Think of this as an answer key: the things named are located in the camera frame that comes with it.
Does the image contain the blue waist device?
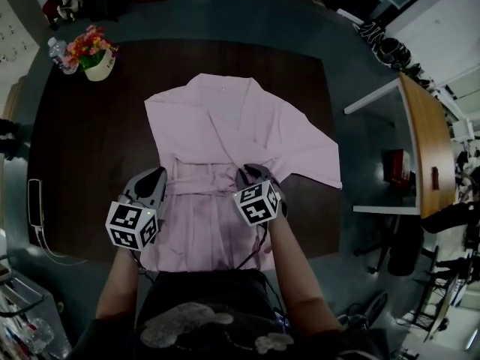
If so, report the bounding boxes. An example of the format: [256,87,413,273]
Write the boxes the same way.
[274,310,293,330]

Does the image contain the person's black printed top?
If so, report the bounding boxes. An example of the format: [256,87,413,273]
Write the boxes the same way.
[70,268,391,360]

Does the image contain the metal wire rack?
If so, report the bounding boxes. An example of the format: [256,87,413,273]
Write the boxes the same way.
[0,266,50,319]

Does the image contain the clear plastic water bottle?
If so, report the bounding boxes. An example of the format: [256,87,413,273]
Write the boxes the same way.
[47,37,78,75]

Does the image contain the red and white box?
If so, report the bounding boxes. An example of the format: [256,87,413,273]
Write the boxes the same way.
[381,148,417,191]

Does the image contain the wooden desk with white frame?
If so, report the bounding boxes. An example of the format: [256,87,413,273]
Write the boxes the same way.
[343,71,457,220]

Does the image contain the white cabinet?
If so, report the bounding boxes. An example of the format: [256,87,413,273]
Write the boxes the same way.
[385,0,480,86]

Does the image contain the person's right forearm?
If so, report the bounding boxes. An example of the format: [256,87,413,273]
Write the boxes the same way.
[262,215,343,333]

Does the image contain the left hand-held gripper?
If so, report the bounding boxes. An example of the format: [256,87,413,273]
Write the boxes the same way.
[104,166,169,253]

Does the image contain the white charging cable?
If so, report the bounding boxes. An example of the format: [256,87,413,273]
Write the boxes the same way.
[34,225,88,266]

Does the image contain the folding stand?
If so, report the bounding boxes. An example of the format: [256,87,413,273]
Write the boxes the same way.
[411,244,470,344]

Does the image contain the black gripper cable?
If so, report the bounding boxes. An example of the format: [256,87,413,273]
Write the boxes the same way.
[232,222,272,272]

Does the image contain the white pot of colourful flowers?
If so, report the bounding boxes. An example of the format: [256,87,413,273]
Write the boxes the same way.
[65,24,120,83]

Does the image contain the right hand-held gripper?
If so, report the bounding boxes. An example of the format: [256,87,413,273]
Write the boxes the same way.
[232,163,290,227]

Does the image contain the person's left forearm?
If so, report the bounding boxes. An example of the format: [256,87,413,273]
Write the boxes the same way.
[95,247,151,320]

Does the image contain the crumpled clear plastic bottle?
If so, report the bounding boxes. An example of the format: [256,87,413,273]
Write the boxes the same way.
[25,316,56,353]

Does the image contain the pile of dark bags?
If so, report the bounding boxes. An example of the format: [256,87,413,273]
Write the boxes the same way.
[40,0,122,28]

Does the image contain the pink clothing item robe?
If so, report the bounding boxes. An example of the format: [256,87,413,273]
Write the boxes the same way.
[143,73,343,273]

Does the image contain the black helmet and straps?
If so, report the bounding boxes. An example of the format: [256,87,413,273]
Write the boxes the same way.
[355,19,413,68]

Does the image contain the white phone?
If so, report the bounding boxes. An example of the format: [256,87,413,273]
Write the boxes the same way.
[27,178,46,228]

